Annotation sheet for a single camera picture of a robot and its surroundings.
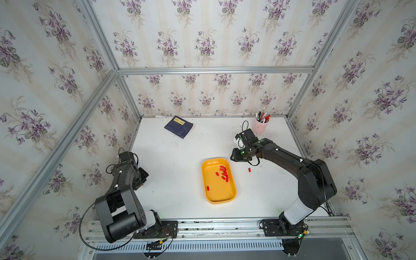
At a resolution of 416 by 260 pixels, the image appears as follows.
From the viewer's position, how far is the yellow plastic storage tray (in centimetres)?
82

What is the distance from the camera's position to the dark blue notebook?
1.12 meters

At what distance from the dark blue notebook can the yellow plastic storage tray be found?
0.28 metres
